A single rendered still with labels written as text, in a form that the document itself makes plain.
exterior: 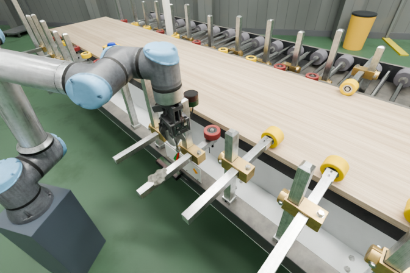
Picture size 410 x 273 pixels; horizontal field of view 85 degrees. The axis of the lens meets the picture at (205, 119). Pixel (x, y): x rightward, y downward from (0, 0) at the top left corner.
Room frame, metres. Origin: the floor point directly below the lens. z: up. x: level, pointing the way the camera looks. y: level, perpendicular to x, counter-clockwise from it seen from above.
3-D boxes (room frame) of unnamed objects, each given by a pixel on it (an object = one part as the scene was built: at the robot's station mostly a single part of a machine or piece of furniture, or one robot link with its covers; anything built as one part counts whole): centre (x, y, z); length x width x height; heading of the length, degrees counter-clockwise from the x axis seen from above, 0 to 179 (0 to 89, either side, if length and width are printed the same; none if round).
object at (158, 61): (0.60, 0.11, 1.32); 0.10 x 0.09 x 0.12; 74
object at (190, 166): (0.74, 0.12, 0.75); 0.26 x 0.01 x 0.10; 44
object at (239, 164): (0.54, -0.10, 0.95); 0.13 x 0.06 x 0.05; 44
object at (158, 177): (0.57, 0.20, 0.87); 0.09 x 0.07 x 0.02; 134
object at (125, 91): (1.11, 0.44, 0.93); 0.05 x 0.04 x 0.45; 44
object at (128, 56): (0.62, 0.22, 1.33); 0.12 x 0.12 x 0.09; 74
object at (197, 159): (0.72, 0.07, 0.85); 0.13 x 0.06 x 0.05; 44
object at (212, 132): (0.79, -0.03, 0.85); 0.08 x 0.08 x 0.11
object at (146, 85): (0.92, 0.26, 0.93); 0.03 x 0.03 x 0.48; 44
